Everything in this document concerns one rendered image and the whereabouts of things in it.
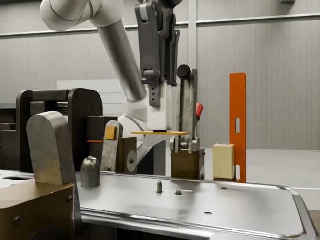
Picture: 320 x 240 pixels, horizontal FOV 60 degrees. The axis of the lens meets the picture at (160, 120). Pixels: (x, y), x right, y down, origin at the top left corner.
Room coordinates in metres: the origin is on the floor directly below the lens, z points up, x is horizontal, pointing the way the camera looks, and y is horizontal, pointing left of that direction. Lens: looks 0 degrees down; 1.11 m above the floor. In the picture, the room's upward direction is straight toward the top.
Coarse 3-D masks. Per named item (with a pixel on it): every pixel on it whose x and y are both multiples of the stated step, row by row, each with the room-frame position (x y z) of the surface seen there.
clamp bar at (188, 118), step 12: (180, 72) 0.54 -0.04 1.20; (192, 72) 0.56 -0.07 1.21; (180, 84) 0.57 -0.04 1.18; (192, 84) 0.56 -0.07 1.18; (180, 96) 0.56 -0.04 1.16; (192, 96) 0.55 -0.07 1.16; (180, 108) 0.56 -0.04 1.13; (192, 108) 0.55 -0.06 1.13; (180, 120) 0.56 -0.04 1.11; (192, 120) 0.55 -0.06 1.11; (192, 132) 0.54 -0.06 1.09
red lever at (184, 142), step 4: (196, 104) 0.66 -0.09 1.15; (200, 104) 0.66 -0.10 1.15; (196, 108) 0.64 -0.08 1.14; (200, 108) 0.65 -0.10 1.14; (196, 112) 0.63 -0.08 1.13; (200, 112) 0.64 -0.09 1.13; (196, 116) 0.62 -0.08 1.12; (196, 120) 0.61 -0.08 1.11; (196, 124) 0.61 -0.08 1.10; (184, 136) 0.57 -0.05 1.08; (188, 136) 0.56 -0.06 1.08; (184, 140) 0.55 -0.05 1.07; (188, 140) 0.55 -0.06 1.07; (180, 144) 0.55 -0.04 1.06; (184, 144) 0.55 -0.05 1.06; (188, 144) 0.55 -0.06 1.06; (184, 148) 0.55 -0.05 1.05
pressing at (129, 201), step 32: (96, 192) 0.42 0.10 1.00; (128, 192) 0.42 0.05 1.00; (192, 192) 0.42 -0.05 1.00; (224, 192) 0.42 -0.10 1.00; (256, 192) 0.42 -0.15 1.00; (288, 192) 0.42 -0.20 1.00; (128, 224) 0.31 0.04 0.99; (160, 224) 0.30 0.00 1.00; (192, 224) 0.30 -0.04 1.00; (224, 224) 0.29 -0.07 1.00; (256, 224) 0.29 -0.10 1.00; (288, 224) 0.29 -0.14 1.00
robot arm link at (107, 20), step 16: (96, 0) 0.89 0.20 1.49; (112, 0) 0.93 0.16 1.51; (96, 16) 0.95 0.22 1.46; (112, 16) 0.96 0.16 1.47; (112, 32) 1.01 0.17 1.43; (112, 48) 1.06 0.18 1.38; (128, 48) 1.09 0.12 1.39; (112, 64) 1.13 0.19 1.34; (128, 64) 1.12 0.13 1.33; (128, 80) 1.17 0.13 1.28; (128, 96) 1.24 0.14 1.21; (144, 96) 1.25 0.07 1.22; (128, 112) 1.29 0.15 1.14; (144, 112) 1.26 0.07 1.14; (144, 128) 1.29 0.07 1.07
